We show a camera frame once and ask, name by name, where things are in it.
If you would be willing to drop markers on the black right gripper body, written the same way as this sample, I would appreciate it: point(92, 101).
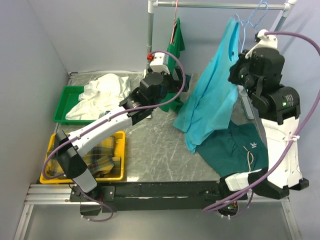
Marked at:
point(239, 74)

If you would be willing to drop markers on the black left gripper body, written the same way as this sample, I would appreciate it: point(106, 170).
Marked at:
point(170, 85)

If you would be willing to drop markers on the light blue t shirt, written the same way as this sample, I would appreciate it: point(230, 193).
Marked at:
point(209, 107)

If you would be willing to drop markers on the blue wire hanger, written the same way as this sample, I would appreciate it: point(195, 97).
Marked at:
point(245, 23)
point(255, 25)

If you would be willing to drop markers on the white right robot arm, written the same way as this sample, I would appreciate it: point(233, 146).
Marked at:
point(260, 72)

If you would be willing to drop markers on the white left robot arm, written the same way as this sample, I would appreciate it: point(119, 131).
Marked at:
point(71, 147)

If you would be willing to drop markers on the green t shirt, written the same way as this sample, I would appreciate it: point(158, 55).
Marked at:
point(175, 47)

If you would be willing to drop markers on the white shirt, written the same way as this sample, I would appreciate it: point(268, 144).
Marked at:
point(100, 96)

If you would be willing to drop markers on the dark teal garment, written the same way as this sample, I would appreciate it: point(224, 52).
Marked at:
point(236, 149)

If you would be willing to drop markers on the yellow plastic bin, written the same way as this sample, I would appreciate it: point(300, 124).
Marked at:
point(53, 168)

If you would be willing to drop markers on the grey white clothes rack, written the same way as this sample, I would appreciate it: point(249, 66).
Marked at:
point(242, 110)

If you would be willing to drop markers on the green plastic tray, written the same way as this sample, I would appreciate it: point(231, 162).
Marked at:
point(68, 99)

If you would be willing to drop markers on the yellow plaid cloth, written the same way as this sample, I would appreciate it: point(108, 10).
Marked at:
point(102, 161)

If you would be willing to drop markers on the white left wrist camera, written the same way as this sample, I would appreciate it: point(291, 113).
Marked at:
point(158, 62)

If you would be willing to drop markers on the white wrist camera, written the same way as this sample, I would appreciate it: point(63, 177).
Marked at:
point(158, 62)
point(263, 41)

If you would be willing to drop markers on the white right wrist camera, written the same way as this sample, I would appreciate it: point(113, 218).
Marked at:
point(263, 41)

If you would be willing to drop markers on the pink wire hanger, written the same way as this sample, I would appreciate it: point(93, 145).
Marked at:
point(174, 22)

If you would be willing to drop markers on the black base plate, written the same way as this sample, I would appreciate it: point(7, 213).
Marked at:
point(113, 197)

